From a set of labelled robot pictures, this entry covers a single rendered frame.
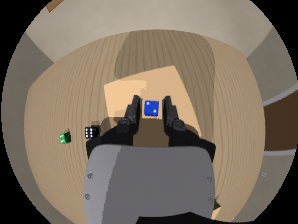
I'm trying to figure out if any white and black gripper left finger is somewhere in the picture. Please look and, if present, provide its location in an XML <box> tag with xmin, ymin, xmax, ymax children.
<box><xmin>86</xmin><ymin>95</ymin><xmax>141</xmax><ymax>159</ymax></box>

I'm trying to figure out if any blue die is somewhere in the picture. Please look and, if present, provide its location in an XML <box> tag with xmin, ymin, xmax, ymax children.
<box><xmin>144</xmin><ymin>100</ymin><xmax>159</xmax><ymax>117</ymax></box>

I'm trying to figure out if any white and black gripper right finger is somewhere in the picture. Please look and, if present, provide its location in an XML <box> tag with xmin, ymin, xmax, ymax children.
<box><xmin>163</xmin><ymin>96</ymin><xmax>216</xmax><ymax>163</ymax></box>

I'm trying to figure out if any black die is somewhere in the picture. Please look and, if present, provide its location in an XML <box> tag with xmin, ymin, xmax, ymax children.
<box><xmin>85</xmin><ymin>127</ymin><xmax>99</xmax><ymax>139</ymax></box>

